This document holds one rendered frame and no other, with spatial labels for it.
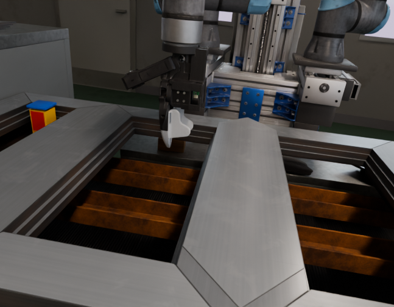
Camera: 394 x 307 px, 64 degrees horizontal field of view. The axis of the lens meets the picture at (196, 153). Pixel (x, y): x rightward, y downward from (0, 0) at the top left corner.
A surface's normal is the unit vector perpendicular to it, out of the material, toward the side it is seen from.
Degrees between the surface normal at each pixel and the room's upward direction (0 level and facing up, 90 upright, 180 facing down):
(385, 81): 90
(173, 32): 91
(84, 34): 90
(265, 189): 0
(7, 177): 0
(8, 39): 90
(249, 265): 0
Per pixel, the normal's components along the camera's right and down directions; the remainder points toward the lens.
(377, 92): -0.23, 0.40
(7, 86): 0.98, 0.15
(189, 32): 0.33, 0.43
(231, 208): 0.08, -0.90
